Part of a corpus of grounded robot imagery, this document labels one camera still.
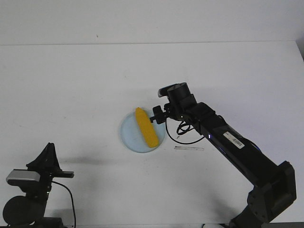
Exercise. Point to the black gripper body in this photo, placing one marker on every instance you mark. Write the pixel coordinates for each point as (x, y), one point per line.
(47, 179)
(173, 110)

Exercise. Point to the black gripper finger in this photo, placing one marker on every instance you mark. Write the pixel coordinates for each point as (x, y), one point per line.
(46, 161)
(158, 115)

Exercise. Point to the yellow corn cob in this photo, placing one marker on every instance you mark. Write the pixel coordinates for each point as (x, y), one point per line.
(147, 130)

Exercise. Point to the light blue round plate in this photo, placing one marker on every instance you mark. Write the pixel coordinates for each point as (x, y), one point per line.
(132, 137)

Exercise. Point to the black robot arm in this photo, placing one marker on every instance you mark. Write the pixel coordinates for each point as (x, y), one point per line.
(274, 185)
(28, 211)

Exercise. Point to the horizontal clear tape strip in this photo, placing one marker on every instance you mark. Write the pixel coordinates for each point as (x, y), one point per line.
(188, 148)

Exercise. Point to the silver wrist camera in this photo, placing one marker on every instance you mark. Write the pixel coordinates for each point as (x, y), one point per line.
(19, 177)
(164, 91)

